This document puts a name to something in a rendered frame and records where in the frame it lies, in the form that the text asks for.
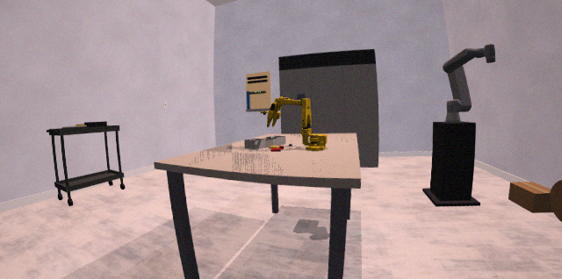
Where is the white rack of bins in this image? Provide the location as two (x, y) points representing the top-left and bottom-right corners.
(244, 136), (286, 150)

